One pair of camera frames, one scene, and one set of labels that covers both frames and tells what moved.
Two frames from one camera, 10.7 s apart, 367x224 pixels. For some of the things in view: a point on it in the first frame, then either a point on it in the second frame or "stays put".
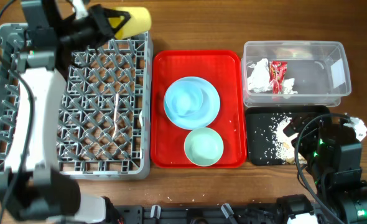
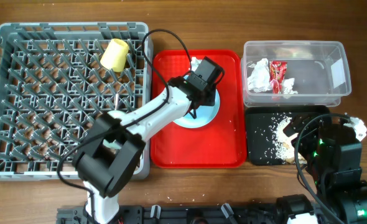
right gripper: (308, 137) stays put
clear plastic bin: (320, 70) stays put
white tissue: (287, 86) stays put
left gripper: (101, 15) → (211, 101)
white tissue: (259, 80) stays put
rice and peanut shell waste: (283, 149) stays put
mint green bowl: (203, 146) → (113, 145)
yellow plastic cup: (140, 21) → (115, 56)
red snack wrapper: (277, 72) stays put
